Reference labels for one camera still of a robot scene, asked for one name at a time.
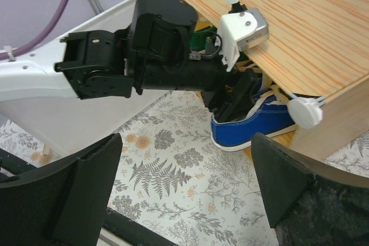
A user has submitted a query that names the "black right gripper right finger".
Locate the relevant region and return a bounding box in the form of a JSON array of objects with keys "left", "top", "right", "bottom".
[{"left": 251, "top": 133, "right": 368, "bottom": 245}]

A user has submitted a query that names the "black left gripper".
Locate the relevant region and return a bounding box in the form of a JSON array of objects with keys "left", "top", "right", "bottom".
[{"left": 126, "top": 0, "right": 258, "bottom": 122}]

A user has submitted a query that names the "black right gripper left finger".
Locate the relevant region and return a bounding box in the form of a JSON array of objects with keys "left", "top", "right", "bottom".
[{"left": 1, "top": 134, "right": 122, "bottom": 245}]

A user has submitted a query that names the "blue sneaker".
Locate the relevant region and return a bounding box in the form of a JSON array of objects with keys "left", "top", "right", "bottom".
[
  {"left": 211, "top": 85, "right": 297, "bottom": 152},
  {"left": 253, "top": 68, "right": 274, "bottom": 94}
]

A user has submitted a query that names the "green sneaker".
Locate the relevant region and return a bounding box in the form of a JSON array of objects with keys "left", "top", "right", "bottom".
[{"left": 190, "top": 22, "right": 217, "bottom": 52}]

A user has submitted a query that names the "wooden shoe cabinet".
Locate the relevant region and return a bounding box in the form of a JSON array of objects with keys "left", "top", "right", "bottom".
[{"left": 151, "top": 0, "right": 369, "bottom": 162}]

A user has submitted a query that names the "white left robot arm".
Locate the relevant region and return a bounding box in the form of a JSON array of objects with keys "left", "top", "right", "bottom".
[{"left": 1, "top": 0, "right": 259, "bottom": 122}]

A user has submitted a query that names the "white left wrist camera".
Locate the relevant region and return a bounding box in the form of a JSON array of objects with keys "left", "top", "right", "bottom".
[{"left": 217, "top": 0, "right": 269, "bottom": 72}]

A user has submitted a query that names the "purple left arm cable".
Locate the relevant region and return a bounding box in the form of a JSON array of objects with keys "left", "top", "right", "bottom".
[{"left": 0, "top": 0, "right": 83, "bottom": 62}]

